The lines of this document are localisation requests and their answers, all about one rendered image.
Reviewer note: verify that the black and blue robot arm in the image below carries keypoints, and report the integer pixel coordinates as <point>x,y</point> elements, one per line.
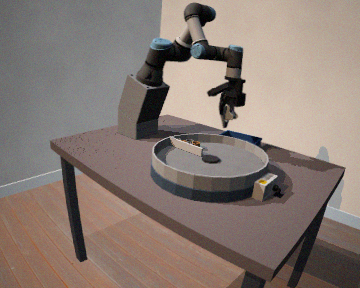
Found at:
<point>161,50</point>

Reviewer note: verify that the blue open crate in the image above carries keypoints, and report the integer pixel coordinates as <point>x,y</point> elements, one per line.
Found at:
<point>251,139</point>

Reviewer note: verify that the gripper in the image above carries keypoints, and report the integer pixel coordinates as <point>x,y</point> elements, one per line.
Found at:
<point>227,97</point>

